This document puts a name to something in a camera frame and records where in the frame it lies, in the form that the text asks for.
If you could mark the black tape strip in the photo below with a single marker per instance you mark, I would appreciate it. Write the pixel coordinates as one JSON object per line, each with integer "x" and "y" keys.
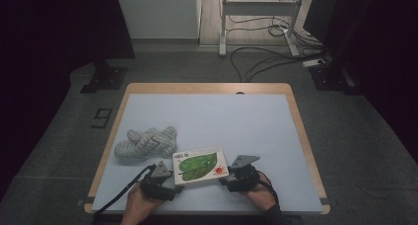
{"x": 88, "y": 200}
{"x": 325, "y": 201}

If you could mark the dark curtain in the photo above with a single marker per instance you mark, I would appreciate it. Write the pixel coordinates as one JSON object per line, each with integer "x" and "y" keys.
{"x": 49, "y": 54}
{"x": 378, "y": 54}

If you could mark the white power strip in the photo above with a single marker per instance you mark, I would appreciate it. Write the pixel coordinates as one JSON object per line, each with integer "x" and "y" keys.
{"x": 313, "y": 62}

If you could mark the grey striped cloth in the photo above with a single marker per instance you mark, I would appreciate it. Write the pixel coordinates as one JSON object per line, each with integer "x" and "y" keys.
{"x": 144, "y": 144}

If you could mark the wooden table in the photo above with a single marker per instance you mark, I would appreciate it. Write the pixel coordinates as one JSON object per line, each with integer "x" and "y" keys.
{"x": 210, "y": 88}

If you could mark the person's left hand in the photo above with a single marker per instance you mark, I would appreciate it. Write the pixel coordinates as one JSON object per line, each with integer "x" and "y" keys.
{"x": 138, "y": 207}

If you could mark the person's right hand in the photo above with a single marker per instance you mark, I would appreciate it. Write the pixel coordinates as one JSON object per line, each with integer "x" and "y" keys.
{"x": 261, "y": 195}

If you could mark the white cabinet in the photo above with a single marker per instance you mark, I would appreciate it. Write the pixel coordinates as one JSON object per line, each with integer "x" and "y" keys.
{"x": 157, "y": 11}

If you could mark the white picture book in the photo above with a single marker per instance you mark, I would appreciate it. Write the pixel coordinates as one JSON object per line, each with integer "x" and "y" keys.
{"x": 200, "y": 165}

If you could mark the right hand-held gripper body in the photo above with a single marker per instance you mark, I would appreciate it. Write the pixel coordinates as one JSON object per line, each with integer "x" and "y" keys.
{"x": 246, "y": 177}

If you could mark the black stand base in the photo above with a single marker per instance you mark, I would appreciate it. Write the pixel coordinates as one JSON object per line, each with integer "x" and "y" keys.
{"x": 332, "y": 78}
{"x": 105, "y": 78}

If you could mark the black floor tape mark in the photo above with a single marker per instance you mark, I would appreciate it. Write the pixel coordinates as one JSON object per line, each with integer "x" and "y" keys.
{"x": 102, "y": 118}

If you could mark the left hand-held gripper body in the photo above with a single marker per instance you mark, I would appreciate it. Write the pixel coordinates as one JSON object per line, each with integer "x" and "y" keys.
{"x": 156, "y": 184}

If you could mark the white metal stand frame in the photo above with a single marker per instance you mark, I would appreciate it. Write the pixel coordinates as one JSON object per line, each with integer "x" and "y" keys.
{"x": 259, "y": 8}

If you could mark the black monitor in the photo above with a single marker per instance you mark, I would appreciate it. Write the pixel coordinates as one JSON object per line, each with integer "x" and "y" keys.
{"x": 317, "y": 14}

